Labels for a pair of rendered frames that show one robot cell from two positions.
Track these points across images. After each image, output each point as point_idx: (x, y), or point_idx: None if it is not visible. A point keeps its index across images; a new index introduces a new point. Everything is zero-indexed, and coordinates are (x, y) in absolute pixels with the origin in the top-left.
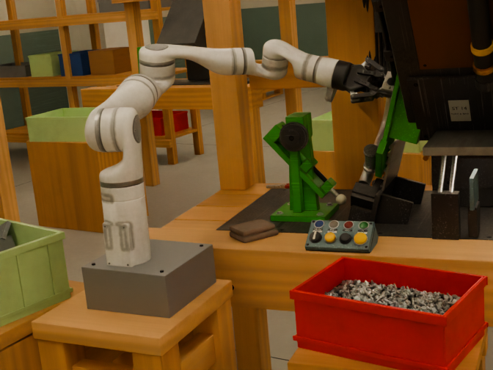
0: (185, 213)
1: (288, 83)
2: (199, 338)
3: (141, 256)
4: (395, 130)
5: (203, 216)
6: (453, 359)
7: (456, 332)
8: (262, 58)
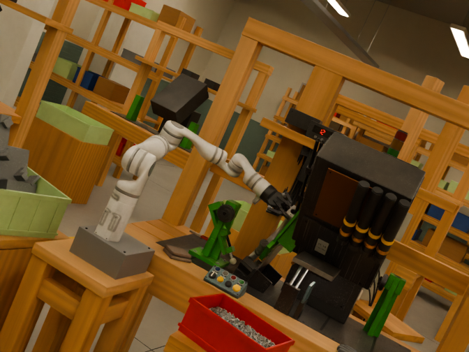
0: (138, 222)
1: (233, 179)
2: (121, 298)
3: (116, 237)
4: (283, 239)
5: (149, 230)
6: None
7: None
8: (229, 160)
